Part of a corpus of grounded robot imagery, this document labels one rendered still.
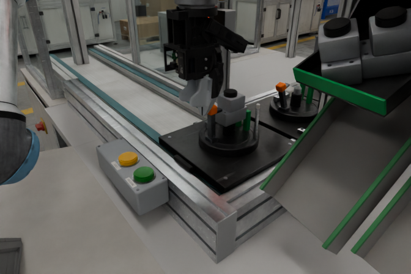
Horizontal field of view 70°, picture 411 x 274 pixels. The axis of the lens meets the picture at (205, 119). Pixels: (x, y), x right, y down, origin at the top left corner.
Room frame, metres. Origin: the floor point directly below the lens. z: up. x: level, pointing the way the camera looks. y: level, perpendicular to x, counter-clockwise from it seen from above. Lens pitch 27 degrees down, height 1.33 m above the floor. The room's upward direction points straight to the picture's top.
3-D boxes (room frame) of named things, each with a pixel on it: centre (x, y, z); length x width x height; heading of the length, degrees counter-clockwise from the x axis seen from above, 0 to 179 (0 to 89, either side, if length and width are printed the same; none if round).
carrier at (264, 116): (0.75, -0.25, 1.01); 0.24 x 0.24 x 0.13; 39
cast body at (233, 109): (0.60, -0.06, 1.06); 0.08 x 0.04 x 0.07; 129
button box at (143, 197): (0.52, 0.17, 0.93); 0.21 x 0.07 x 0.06; 39
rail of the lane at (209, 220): (0.71, 0.24, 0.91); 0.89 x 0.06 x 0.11; 39
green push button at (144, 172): (0.47, 0.12, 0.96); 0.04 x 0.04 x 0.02
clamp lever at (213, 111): (0.56, -0.02, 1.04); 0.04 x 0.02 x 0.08; 129
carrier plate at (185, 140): (0.59, -0.05, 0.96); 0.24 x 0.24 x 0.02; 39
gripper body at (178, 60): (0.53, 0.02, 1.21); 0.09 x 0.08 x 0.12; 129
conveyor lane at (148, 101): (0.84, 0.11, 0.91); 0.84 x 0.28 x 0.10; 39
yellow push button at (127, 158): (0.52, 0.17, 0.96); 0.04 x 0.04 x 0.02
